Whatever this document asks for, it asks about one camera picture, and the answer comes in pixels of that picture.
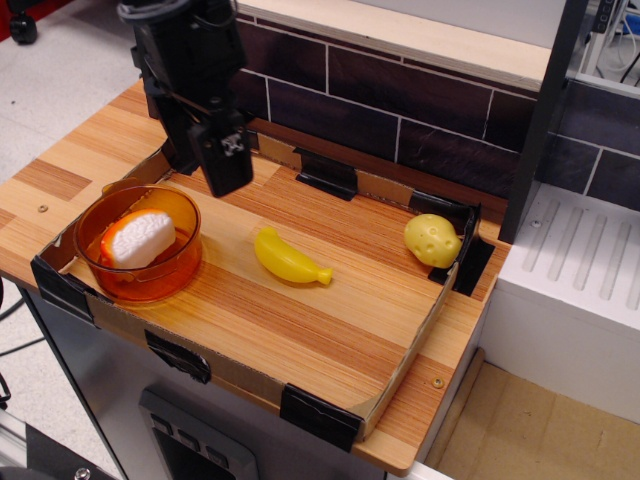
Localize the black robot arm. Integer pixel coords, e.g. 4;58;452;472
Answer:
117;1;253;197

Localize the dark grey right post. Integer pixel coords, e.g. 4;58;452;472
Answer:
499;1;588;244

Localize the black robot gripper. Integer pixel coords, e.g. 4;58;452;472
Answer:
130;4;253;197

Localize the yellow toy banana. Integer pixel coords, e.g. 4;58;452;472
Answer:
254;227;333;285

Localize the taped cardboard fence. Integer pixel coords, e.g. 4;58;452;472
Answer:
33;108;507;460

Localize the black caster wheel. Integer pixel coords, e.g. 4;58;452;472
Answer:
9;12;38;45

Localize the white toy sink drainboard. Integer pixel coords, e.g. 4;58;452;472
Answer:
480;184;639;422

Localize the yellow toy potato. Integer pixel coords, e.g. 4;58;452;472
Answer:
404;214;462;268

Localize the orange transparent plastic pot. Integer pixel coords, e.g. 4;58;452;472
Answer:
74;178;202;303

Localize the grey toy oven panel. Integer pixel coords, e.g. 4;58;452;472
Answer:
139;389;260;479

